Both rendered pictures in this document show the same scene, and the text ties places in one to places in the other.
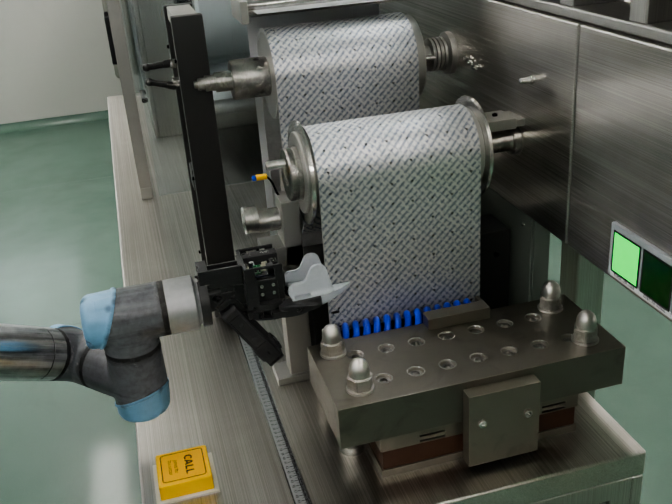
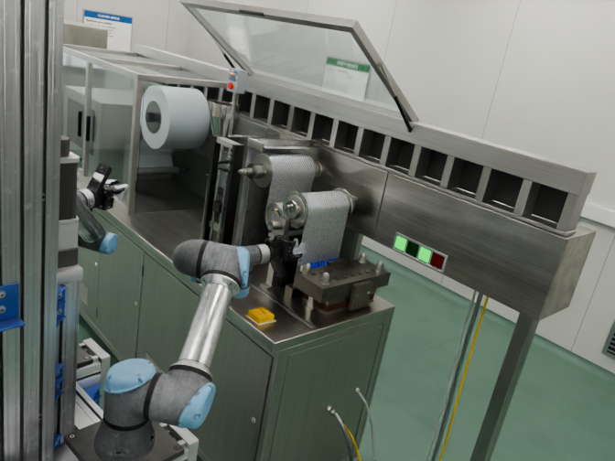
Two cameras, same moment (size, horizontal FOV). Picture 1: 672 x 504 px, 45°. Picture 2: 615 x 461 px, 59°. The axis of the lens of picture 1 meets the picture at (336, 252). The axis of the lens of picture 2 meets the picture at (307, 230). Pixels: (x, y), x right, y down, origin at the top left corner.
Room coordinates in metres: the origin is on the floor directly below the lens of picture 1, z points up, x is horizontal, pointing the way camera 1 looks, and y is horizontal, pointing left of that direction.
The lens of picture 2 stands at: (-0.71, 1.07, 1.88)
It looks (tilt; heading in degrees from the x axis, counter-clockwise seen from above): 19 degrees down; 328
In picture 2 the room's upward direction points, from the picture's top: 10 degrees clockwise
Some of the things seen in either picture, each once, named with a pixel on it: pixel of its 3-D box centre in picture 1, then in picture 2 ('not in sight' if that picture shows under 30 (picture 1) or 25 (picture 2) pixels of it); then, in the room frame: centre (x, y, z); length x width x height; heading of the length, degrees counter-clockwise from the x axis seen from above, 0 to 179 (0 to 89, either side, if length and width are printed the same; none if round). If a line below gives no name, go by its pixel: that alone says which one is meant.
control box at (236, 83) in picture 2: not in sight; (235, 80); (1.62, 0.14, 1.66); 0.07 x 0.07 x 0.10; 22
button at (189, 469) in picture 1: (184, 472); (261, 315); (0.87, 0.23, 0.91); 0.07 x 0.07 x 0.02; 14
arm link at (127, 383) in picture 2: not in sight; (132, 390); (0.46, 0.77, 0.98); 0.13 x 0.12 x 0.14; 56
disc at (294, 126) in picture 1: (301, 172); (295, 209); (1.08, 0.04, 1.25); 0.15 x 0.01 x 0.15; 14
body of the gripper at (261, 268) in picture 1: (241, 288); (277, 249); (1.00, 0.13, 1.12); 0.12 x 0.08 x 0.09; 104
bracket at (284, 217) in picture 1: (283, 291); (275, 253); (1.11, 0.08, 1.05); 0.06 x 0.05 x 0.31; 104
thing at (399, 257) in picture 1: (404, 261); (321, 243); (1.06, -0.10, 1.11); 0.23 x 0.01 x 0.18; 104
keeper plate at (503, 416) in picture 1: (502, 421); (361, 295); (0.86, -0.20, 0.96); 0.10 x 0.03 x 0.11; 104
